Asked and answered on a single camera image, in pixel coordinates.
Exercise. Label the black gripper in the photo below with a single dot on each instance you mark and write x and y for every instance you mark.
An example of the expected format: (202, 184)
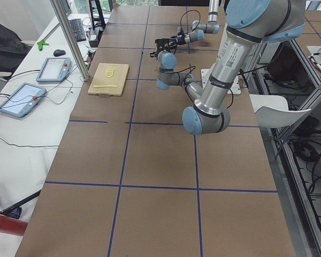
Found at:
(157, 50)
(178, 38)

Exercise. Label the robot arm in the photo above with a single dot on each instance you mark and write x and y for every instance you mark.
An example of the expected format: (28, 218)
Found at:
(247, 23)
(198, 29)

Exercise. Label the wooden cutting board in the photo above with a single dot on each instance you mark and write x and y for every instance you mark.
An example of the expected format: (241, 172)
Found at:
(119, 78)

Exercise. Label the lemon slice one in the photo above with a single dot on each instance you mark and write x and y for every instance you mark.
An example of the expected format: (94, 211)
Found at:
(108, 76)

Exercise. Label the yellow plastic knife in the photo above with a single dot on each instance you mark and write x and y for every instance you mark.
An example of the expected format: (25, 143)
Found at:
(105, 86)

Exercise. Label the black box on table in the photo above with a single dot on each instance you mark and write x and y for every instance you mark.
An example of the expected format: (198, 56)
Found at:
(95, 36)

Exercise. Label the black keyboard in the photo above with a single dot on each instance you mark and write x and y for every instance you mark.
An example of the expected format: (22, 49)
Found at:
(77, 29)

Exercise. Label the black computer mouse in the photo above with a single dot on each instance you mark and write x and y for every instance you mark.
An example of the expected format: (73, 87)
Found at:
(59, 52)

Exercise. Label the far teach pendant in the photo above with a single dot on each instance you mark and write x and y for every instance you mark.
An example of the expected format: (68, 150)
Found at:
(54, 70)

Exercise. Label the teach pendant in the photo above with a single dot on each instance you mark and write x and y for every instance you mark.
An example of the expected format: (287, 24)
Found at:
(54, 70)
(23, 100)

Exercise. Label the green plastic clamp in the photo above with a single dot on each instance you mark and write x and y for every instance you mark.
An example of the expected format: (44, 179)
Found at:
(41, 44)

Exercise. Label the white plastic chair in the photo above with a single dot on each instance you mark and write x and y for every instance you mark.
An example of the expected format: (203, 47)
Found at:
(272, 111)

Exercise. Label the near teach pendant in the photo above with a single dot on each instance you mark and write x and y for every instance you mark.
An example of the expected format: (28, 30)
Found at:
(23, 100)

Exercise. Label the red cylinder bottle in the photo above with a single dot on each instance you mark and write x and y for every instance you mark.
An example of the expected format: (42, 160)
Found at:
(12, 226)

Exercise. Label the aluminium frame post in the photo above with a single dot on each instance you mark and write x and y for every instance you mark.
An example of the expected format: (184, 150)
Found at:
(72, 43)

